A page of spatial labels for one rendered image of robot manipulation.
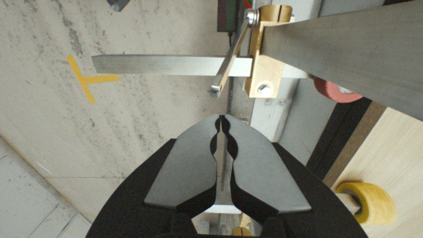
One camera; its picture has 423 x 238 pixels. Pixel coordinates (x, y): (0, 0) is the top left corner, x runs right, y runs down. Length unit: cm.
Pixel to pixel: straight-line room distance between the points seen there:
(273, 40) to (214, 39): 92
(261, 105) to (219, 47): 66
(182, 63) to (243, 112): 28
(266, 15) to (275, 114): 41
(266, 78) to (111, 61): 27
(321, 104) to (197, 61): 35
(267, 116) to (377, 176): 33
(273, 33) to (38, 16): 161
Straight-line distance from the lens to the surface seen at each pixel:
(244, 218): 34
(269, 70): 26
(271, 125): 62
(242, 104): 46
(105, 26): 136
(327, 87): 27
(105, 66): 32
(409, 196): 64
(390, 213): 45
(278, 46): 19
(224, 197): 33
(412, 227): 84
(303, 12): 55
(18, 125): 251
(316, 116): 49
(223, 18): 41
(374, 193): 44
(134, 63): 29
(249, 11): 26
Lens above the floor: 111
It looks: 60 degrees down
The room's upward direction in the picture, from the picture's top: 176 degrees counter-clockwise
